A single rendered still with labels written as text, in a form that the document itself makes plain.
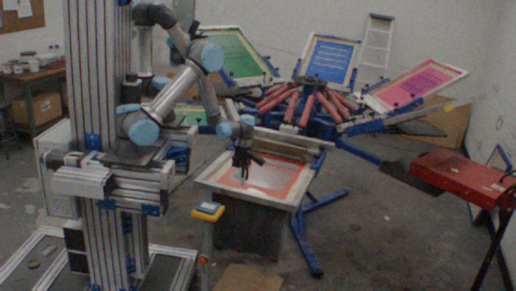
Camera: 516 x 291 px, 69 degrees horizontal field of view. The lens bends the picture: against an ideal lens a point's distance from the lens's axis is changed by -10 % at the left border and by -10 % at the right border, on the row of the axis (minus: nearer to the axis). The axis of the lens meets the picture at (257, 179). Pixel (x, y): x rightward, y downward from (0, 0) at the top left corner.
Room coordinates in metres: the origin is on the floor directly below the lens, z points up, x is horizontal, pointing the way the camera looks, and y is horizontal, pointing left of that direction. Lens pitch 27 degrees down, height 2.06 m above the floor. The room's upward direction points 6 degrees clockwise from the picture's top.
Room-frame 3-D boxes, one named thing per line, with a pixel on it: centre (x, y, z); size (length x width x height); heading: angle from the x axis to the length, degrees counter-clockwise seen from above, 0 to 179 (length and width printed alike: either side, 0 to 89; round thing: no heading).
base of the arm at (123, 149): (1.70, 0.59, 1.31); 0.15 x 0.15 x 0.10
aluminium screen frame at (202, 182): (2.28, -0.05, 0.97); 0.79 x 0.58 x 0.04; 164
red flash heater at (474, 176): (2.27, -1.32, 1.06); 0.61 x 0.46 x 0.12; 44
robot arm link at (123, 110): (1.69, 0.59, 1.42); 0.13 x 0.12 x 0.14; 38
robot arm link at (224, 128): (1.88, 0.17, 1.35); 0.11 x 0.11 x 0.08; 38
